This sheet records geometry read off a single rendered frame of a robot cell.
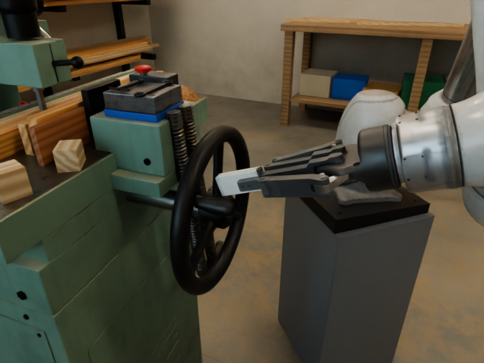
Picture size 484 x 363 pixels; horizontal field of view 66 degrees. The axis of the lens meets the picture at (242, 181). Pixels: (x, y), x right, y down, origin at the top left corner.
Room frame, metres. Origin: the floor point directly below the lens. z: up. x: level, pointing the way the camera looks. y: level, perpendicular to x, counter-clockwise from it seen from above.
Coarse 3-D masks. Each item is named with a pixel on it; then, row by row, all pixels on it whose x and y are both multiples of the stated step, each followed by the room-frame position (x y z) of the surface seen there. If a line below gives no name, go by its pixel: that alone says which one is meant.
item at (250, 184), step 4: (256, 176) 0.44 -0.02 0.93; (240, 180) 0.45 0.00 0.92; (244, 180) 0.44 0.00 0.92; (248, 180) 0.44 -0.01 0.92; (252, 180) 0.43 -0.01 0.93; (256, 180) 0.43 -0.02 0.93; (240, 184) 0.44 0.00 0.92; (244, 184) 0.44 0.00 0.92; (248, 184) 0.44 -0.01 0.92; (252, 184) 0.43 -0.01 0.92; (256, 184) 0.43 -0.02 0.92; (260, 184) 0.41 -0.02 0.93; (264, 184) 0.41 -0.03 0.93; (240, 188) 0.44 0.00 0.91; (244, 188) 0.44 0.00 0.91; (248, 188) 0.44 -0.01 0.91; (252, 188) 0.43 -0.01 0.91; (256, 188) 0.43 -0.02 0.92; (260, 188) 0.43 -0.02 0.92; (264, 188) 0.41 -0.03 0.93; (264, 192) 0.41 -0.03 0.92; (268, 192) 0.41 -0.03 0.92
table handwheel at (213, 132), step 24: (216, 144) 0.52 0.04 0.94; (240, 144) 0.62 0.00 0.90; (192, 168) 0.47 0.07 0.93; (216, 168) 0.55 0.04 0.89; (240, 168) 0.65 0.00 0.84; (168, 192) 0.57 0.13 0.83; (192, 192) 0.45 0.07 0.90; (216, 192) 0.54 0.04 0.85; (216, 216) 0.51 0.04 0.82; (240, 216) 0.63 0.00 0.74; (192, 264) 0.45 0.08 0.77; (216, 264) 0.54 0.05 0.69; (192, 288) 0.43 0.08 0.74
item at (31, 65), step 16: (0, 48) 0.64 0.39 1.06; (16, 48) 0.63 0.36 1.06; (32, 48) 0.62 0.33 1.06; (48, 48) 0.64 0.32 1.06; (64, 48) 0.67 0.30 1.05; (0, 64) 0.64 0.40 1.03; (16, 64) 0.63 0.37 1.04; (32, 64) 0.62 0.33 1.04; (48, 64) 0.64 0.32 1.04; (0, 80) 0.65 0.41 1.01; (16, 80) 0.63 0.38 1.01; (32, 80) 0.62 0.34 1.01; (48, 80) 0.63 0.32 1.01; (64, 80) 0.66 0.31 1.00
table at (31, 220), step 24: (48, 168) 0.52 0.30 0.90; (96, 168) 0.54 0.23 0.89; (48, 192) 0.45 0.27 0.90; (72, 192) 0.48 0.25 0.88; (96, 192) 0.53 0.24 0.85; (144, 192) 0.54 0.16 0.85; (0, 216) 0.39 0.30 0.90; (24, 216) 0.41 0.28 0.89; (48, 216) 0.44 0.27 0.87; (72, 216) 0.47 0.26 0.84; (0, 240) 0.37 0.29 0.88; (24, 240) 0.40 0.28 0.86
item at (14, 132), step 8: (8, 128) 0.59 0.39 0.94; (16, 128) 0.59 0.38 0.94; (0, 136) 0.57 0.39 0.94; (8, 136) 0.58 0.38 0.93; (16, 136) 0.59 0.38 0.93; (0, 144) 0.56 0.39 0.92; (8, 144) 0.57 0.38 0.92; (16, 144) 0.59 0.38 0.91; (0, 152) 0.56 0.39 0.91; (8, 152) 0.57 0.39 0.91; (16, 152) 0.58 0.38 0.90
